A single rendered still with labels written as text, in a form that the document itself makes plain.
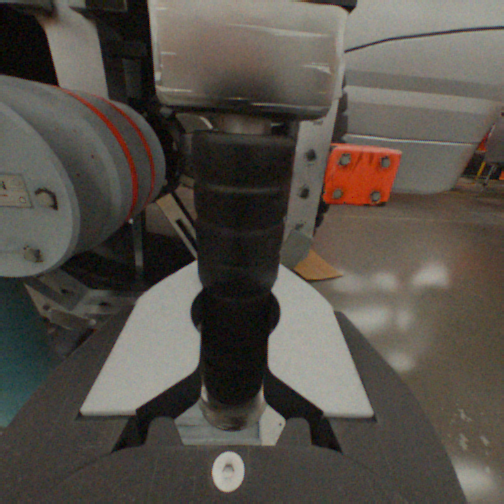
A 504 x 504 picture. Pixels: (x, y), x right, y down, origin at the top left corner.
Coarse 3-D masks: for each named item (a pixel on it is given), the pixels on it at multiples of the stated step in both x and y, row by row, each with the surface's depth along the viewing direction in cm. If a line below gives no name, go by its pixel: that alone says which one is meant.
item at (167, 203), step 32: (0, 32) 33; (32, 32) 36; (0, 64) 35; (32, 64) 40; (128, 64) 31; (128, 96) 33; (160, 128) 39; (288, 128) 34; (160, 192) 40; (128, 224) 63; (192, 224) 42; (96, 256) 48; (128, 256) 53; (160, 256) 56; (192, 256) 55; (128, 288) 46
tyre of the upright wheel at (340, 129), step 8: (344, 72) 31; (344, 80) 32; (344, 96) 32; (344, 104) 33; (336, 112) 33; (344, 112) 34; (336, 120) 33; (344, 120) 34; (336, 128) 34; (344, 128) 34; (336, 136) 34; (320, 208) 39; (328, 208) 40; (320, 216) 40; (320, 224) 41; (72, 272) 44; (80, 280) 45; (88, 280) 45; (96, 288) 45; (104, 288) 46; (112, 288) 46; (120, 288) 46
